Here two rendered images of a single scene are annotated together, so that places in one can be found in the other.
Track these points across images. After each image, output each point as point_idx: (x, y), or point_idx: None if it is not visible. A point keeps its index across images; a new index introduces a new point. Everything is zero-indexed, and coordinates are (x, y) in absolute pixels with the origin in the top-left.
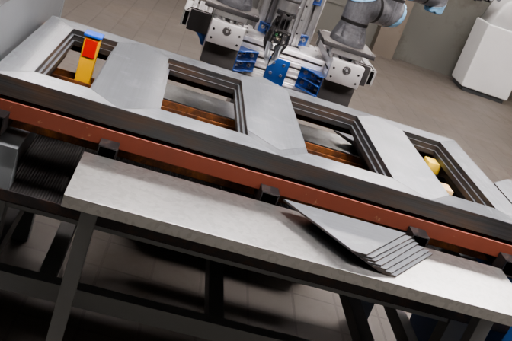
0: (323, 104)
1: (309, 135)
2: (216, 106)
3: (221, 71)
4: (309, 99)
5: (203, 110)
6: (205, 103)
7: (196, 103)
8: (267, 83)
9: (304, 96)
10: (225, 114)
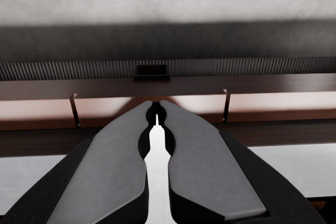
0: (330, 187)
1: (311, 8)
2: (69, 3)
3: (8, 190)
4: (295, 181)
5: (53, 61)
6: (43, 12)
7: (26, 34)
8: (163, 167)
9: (285, 170)
10: (100, 48)
